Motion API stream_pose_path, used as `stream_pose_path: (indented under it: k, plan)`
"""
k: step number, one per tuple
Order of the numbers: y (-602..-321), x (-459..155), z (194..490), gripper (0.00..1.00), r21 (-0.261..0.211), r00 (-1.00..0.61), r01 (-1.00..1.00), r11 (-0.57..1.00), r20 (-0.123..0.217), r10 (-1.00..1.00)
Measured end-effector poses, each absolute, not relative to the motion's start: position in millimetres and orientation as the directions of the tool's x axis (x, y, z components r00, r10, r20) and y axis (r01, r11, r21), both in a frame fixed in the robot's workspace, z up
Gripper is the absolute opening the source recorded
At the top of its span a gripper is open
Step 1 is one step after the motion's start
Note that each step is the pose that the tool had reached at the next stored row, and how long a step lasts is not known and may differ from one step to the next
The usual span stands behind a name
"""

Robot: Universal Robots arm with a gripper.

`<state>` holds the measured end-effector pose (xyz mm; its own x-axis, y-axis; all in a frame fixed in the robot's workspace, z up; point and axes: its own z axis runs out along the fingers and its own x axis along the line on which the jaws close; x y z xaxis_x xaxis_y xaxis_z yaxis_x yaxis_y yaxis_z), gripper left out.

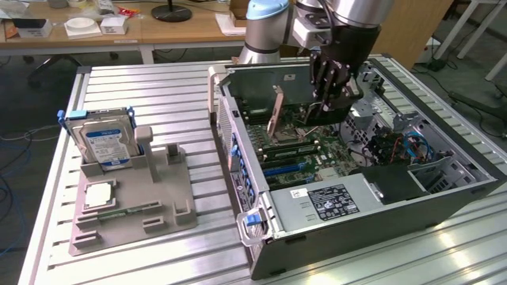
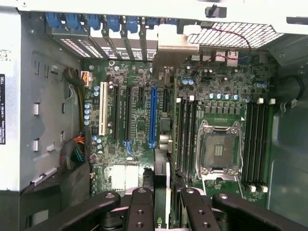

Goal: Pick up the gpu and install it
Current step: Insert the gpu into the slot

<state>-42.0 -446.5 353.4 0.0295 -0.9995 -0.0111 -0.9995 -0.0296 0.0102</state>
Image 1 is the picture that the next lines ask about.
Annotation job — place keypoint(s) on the white box with black top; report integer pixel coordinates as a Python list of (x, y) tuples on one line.
[(31, 29)]

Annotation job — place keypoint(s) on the green RAM stick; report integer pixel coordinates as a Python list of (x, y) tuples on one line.
[(119, 213)]

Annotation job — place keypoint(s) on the open black PC case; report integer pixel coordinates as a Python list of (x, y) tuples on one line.
[(397, 231)]

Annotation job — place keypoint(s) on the black graphics card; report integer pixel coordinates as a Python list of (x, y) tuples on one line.
[(277, 112)]

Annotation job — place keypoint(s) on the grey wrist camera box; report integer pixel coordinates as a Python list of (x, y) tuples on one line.
[(308, 31)]

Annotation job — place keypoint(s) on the grey parts rack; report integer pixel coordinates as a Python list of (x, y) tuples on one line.
[(135, 193)]

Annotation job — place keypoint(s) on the white round holder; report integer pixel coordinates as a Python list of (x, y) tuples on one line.
[(82, 28)]

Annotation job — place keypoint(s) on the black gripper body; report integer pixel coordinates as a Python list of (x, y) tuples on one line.
[(353, 47)]

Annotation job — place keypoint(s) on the black round lamp base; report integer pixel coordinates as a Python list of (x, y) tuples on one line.
[(173, 13)]

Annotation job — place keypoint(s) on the black chair base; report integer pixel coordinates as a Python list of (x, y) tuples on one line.
[(51, 66)]

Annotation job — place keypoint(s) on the small white carton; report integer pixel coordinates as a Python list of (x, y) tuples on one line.
[(114, 26)]

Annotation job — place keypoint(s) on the grey disk bay cage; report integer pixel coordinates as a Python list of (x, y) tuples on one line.
[(444, 173)]

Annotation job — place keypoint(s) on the installed black RAM stick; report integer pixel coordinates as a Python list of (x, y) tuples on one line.
[(292, 150)]

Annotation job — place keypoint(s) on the grey power supply unit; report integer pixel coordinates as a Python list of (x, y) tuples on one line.
[(329, 202)]

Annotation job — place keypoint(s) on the silver CPU chip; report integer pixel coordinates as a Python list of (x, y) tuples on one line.
[(99, 195)]

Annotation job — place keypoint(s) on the hard disk with blue label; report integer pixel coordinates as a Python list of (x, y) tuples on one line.
[(105, 142)]

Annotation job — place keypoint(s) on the red snack packet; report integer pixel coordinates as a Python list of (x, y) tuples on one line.
[(129, 12)]

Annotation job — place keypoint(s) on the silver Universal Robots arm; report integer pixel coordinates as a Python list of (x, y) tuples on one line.
[(274, 26)]

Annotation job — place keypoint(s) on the wooden desk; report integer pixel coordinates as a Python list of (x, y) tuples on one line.
[(178, 32)]

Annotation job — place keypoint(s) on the blue expansion slot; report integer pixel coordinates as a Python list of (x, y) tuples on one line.
[(284, 169)]

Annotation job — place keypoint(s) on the wooden cabinet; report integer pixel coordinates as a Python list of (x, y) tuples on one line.
[(424, 29)]

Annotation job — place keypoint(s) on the black floor stand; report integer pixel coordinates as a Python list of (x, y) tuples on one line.
[(480, 104)]

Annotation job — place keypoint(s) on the green motherboard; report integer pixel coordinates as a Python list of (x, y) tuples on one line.
[(329, 160)]

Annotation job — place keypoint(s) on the cardboard box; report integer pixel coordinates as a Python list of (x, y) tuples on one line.
[(238, 12)]

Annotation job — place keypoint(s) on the blue case latch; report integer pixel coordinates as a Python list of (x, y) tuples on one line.
[(253, 221)]

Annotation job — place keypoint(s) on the white table frame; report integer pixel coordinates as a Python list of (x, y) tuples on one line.
[(476, 17)]

